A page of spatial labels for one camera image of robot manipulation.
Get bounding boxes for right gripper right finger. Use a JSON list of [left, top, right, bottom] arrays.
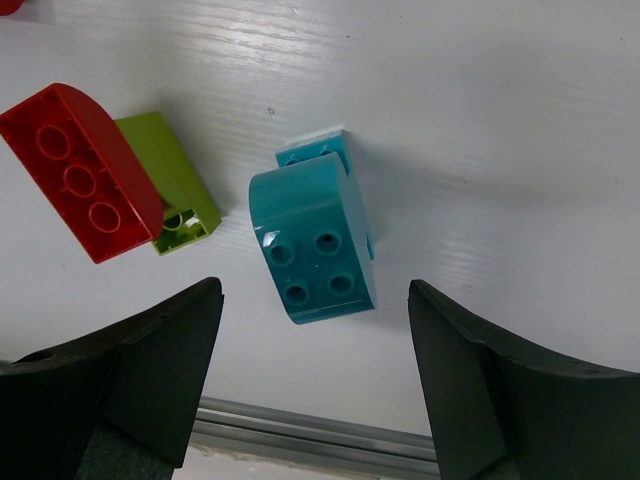
[[408, 280, 639, 479]]

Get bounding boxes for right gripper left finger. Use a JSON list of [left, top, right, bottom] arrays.
[[1, 277, 224, 479]]

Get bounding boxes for teal curved lego brick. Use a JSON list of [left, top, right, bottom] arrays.
[[248, 155, 377, 325]]

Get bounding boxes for teal lego base brick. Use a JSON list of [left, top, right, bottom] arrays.
[[275, 128, 375, 260]]

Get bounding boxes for lime green lego under red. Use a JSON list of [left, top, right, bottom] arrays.
[[115, 111, 222, 255]]

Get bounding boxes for red curved lego brick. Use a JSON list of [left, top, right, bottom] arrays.
[[1, 83, 164, 264]]

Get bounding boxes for small red lego brick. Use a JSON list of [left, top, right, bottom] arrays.
[[0, 0, 24, 17]]

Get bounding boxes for aluminium rail front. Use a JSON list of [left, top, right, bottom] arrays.
[[193, 397, 436, 462]]

